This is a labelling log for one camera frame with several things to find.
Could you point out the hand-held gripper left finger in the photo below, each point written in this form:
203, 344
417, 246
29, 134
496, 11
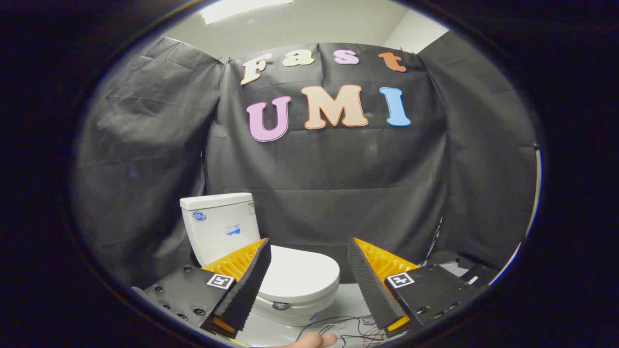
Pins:
249, 285

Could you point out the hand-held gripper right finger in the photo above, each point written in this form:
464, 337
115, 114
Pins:
370, 285

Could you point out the white toilet lid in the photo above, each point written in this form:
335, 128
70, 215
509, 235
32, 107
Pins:
302, 270

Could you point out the dark flat panel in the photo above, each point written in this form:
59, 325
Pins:
483, 274

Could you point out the black backdrop cloth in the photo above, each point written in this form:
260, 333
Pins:
338, 174

